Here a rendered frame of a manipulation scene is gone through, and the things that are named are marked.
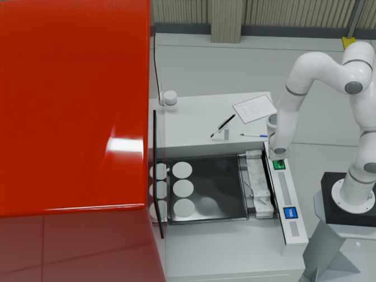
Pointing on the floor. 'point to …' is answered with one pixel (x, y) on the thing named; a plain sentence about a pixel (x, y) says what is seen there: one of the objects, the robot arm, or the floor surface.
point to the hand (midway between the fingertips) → (280, 161)
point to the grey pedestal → (335, 250)
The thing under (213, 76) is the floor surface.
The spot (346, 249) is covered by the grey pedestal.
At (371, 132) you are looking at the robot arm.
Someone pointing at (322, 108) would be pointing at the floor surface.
